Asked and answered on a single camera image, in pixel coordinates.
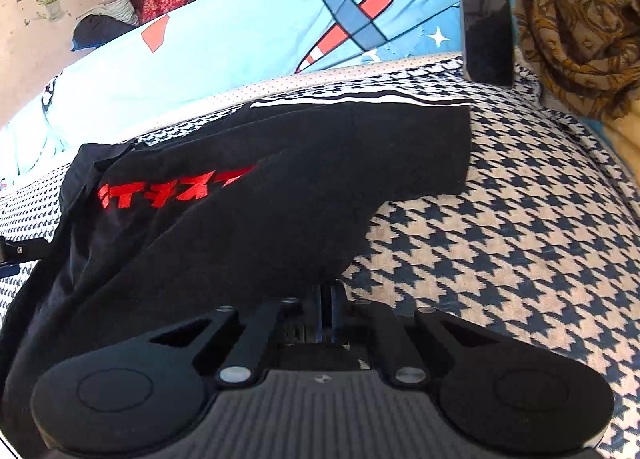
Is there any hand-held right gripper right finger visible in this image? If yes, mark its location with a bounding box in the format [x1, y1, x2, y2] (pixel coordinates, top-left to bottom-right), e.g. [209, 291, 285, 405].
[329, 283, 502, 387]

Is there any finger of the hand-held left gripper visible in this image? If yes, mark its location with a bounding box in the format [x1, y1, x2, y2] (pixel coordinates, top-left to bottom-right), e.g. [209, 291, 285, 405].
[0, 236, 54, 282]

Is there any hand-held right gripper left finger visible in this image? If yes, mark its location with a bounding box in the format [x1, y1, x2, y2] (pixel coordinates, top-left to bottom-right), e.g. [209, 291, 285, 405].
[135, 284, 329, 388]

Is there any black t-shirt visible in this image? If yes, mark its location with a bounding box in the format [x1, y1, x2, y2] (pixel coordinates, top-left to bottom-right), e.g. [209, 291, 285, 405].
[0, 89, 473, 455]

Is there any houndstooth sofa mat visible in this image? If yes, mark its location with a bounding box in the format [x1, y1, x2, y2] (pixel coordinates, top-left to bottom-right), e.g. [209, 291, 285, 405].
[0, 51, 640, 459]

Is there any dark jacket blue lining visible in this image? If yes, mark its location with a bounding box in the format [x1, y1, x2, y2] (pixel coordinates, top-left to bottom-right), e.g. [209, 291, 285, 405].
[70, 14, 139, 52]

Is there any blue printed sofa cover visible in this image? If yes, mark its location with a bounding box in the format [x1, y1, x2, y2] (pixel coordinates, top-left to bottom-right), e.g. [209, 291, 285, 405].
[0, 0, 523, 184]

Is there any black smartphone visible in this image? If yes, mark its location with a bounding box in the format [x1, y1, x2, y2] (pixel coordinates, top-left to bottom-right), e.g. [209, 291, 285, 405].
[457, 0, 516, 87]

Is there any brown patterned scarf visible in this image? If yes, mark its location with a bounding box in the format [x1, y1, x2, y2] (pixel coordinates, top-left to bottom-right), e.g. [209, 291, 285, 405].
[514, 0, 640, 122]

